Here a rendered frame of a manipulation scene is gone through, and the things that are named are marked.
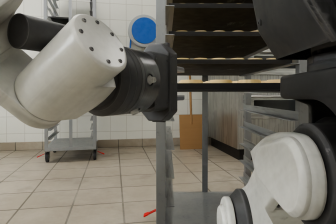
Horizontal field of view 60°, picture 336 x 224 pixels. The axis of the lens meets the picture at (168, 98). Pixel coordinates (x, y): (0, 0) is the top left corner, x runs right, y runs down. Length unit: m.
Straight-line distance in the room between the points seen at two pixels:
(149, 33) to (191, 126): 1.26
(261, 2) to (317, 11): 0.10
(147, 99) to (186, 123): 3.21
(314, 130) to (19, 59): 0.32
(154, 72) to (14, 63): 0.16
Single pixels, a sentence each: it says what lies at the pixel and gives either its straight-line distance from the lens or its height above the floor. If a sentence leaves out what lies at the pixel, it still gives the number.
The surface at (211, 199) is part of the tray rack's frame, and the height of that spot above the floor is 0.15.
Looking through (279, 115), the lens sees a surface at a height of 0.59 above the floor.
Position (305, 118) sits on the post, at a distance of 1.02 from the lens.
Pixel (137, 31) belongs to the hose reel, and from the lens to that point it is 3.66.
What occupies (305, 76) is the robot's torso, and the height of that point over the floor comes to 0.69.
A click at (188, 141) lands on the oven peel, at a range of 3.58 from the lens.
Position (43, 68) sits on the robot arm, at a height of 0.70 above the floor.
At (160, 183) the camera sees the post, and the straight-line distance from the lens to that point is 0.95.
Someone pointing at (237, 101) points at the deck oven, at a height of 0.60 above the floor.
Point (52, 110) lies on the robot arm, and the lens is 0.31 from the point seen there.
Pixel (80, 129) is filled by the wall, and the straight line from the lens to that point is 3.76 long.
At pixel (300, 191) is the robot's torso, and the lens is 0.31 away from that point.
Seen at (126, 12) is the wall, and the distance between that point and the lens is 3.86.
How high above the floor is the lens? 0.67
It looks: 1 degrees down
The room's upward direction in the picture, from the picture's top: straight up
